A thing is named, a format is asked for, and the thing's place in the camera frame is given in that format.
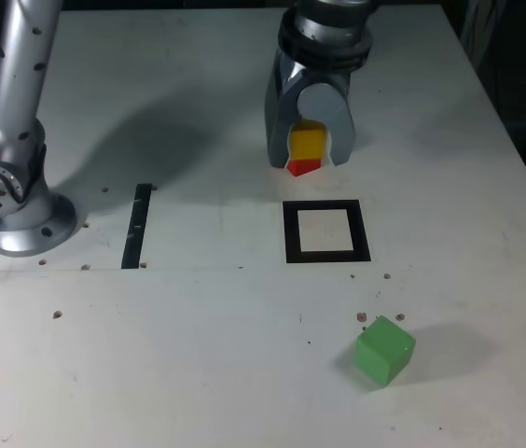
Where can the red cube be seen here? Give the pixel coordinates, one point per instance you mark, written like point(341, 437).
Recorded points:
point(302, 167)

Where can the black tape strip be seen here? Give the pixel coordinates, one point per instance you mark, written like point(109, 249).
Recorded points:
point(135, 228)

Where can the yellow cube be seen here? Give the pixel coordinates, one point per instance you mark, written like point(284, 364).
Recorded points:
point(307, 142)

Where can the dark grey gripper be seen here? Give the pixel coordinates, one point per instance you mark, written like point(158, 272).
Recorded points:
point(291, 74)

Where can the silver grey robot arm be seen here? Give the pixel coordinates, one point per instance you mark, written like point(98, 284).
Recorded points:
point(16, 93)

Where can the black tape square outline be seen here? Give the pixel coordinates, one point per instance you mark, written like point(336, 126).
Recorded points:
point(291, 233)

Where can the green cube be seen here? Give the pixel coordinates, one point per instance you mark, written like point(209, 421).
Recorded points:
point(382, 350)

